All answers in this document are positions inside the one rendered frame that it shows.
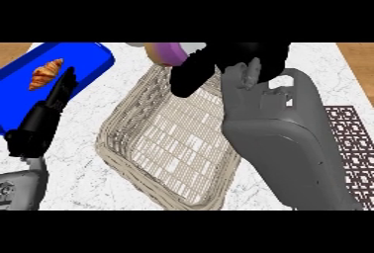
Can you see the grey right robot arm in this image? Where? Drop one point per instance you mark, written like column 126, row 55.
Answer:
column 287, row 145

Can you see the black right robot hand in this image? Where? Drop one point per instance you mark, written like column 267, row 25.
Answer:
column 187, row 77

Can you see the purple can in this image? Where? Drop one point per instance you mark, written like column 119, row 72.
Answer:
column 168, row 54

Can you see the brown patterned placemat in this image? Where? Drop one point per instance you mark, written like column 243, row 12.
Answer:
column 352, row 148

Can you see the orange croissant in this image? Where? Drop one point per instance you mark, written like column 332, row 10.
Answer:
column 43, row 74

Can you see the blue tray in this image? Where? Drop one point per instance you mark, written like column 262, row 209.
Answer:
column 85, row 64

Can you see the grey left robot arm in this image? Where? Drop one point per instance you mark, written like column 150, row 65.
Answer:
column 23, row 187

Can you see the beige wicker basket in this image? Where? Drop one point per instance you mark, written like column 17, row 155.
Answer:
column 160, row 145

